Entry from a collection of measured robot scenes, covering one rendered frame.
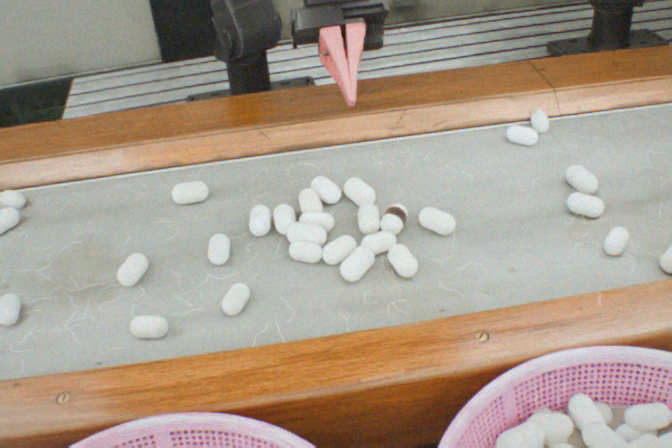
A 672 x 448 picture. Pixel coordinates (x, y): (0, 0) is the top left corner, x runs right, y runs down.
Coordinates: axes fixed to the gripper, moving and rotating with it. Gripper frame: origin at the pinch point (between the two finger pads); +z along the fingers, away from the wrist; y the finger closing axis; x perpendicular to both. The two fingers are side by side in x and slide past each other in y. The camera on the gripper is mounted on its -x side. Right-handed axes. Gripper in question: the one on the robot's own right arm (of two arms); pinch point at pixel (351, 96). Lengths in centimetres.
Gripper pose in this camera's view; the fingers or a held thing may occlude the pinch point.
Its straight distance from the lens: 69.5
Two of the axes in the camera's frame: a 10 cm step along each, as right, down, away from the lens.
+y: 9.9, -1.4, 0.8
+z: 1.5, 9.6, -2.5
